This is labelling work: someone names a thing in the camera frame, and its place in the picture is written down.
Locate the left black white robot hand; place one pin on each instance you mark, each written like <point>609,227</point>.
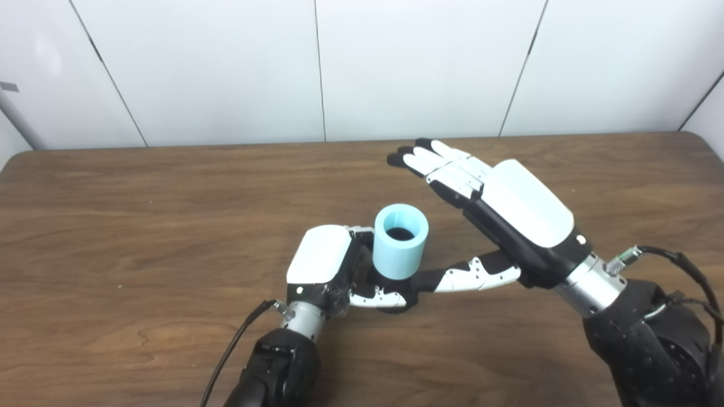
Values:
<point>319,254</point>

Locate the grey wall corner strip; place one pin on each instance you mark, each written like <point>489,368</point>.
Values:
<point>21,124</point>

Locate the light blue cylinder cup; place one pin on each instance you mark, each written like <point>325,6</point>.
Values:
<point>396,257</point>

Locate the black funnel nozzle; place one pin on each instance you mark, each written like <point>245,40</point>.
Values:
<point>399,288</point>

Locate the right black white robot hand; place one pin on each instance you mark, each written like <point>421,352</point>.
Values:
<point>526,209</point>

